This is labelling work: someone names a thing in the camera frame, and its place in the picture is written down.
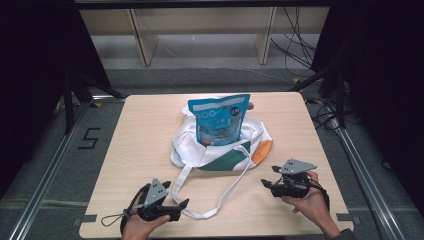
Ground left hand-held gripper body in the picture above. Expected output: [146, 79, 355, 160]
[138, 178, 183, 223]

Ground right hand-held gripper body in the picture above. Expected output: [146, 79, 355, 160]
[269, 158, 318, 199]

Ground white tote bag coloured blobs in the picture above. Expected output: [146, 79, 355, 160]
[169, 105, 274, 220]

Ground blue stand-up pouch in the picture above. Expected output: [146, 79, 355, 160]
[187, 93, 252, 148]

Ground person's right hand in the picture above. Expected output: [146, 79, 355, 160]
[281, 170, 340, 239]

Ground person's left hand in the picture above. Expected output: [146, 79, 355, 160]
[121, 193, 171, 240]

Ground grey tape strip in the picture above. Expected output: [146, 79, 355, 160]
[335, 213, 363, 226]
[72, 214, 98, 228]

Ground black metal stand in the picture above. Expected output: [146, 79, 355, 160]
[289, 61, 348, 130]
[62, 71, 127, 135]

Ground light wooden shelf unit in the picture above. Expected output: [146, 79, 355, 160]
[79, 6, 331, 67]

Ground black curtain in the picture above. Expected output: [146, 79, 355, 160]
[0, 0, 112, 198]
[310, 0, 424, 218]

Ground thin grey cord loop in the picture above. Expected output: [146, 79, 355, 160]
[100, 209, 130, 228]

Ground black floor cables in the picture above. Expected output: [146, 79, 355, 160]
[304, 95, 343, 132]

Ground aluminium floor rail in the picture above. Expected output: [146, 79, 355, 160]
[328, 116, 407, 240]
[8, 95, 128, 240]

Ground bundle of black hanging cables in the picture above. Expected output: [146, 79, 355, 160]
[269, 6, 318, 78]

